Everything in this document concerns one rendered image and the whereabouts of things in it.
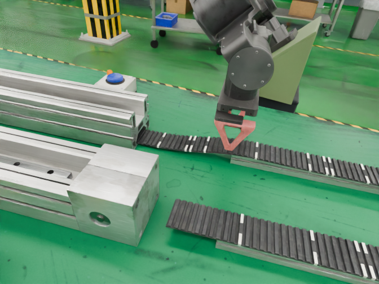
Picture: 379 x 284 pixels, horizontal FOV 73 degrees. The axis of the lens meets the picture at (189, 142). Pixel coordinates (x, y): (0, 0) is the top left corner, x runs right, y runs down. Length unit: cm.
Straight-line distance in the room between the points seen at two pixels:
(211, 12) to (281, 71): 41
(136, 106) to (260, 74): 30
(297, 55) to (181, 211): 51
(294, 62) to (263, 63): 41
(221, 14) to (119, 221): 31
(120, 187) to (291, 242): 25
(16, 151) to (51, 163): 6
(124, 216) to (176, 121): 34
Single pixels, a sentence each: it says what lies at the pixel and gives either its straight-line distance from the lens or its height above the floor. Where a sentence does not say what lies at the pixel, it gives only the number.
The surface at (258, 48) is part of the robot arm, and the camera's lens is 33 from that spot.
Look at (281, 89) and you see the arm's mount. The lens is 78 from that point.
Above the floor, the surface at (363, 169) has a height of 81.
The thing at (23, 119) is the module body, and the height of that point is 81.
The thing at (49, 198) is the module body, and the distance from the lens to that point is 41.
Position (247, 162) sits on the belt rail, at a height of 79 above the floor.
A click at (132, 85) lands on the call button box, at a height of 83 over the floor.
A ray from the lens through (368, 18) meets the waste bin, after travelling 530.
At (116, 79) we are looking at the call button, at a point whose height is 85.
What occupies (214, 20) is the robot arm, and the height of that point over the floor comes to 105.
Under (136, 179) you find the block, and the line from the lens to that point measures 36.
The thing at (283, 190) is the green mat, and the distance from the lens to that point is 51.
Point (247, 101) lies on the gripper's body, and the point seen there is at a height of 93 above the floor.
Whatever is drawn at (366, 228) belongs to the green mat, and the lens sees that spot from 53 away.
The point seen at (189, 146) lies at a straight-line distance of 53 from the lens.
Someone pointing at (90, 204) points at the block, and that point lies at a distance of 36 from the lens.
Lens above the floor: 113
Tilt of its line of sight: 38 degrees down
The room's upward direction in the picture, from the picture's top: 5 degrees clockwise
